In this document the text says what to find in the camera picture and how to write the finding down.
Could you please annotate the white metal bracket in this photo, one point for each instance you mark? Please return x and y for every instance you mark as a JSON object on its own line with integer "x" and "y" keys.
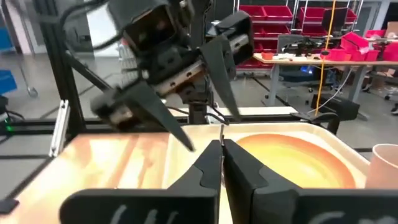
{"x": 59, "y": 130}

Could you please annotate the black device with green light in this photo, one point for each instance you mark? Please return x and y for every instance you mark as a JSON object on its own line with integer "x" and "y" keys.
{"x": 3, "y": 109}

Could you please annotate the blue plastic bin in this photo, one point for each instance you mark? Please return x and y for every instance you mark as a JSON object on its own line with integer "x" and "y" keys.
{"x": 5, "y": 39}
{"x": 6, "y": 81}

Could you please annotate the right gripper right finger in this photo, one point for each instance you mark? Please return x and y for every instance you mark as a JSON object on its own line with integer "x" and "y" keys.
{"x": 273, "y": 205}

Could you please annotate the wooden desk with grey legs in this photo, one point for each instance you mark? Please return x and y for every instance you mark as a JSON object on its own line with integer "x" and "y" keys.
{"x": 311, "y": 61}

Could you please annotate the dark computer monitor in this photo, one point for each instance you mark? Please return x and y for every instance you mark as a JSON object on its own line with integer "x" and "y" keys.
{"x": 334, "y": 18}

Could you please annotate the grey office chair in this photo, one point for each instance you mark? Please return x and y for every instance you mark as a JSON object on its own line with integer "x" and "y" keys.
{"x": 289, "y": 42}

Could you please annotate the beige cup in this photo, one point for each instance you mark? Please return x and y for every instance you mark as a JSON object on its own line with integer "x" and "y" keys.
{"x": 384, "y": 168}

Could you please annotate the orange plate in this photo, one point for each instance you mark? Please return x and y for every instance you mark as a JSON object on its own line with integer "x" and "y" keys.
{"x": 295, "y": 161}

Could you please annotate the red plastic bin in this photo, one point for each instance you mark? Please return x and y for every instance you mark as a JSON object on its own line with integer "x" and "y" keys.
{"x": 354, "y": 42}
{"x": 391, "y": 51}
{"x": 337, "y": 55}

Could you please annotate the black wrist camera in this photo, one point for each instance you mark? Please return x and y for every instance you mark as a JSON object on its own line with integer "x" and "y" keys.
{"x": 149, "y": 28}

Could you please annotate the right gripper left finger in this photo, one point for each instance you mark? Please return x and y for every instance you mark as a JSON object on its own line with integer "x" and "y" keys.
{"x": 186, "y": 202}

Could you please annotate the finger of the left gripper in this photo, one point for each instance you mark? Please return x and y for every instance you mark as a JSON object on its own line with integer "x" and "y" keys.
{"x": 149, "y": 102}
{"x": 219, "y": 65}

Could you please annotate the black box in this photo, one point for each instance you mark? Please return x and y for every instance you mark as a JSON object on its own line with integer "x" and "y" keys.
{"x": 335, "y": 105}

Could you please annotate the shelf with red bins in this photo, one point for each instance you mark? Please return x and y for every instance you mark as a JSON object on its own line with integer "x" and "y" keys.
{"x": 276, "y": 12}

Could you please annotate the black aluminium table frame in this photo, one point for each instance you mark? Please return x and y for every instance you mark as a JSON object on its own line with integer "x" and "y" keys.
{"x": 62, "y": 62}

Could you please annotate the beige plastic tray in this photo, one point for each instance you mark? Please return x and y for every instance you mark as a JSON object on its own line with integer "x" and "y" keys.
{"x": 199, "y": 132}

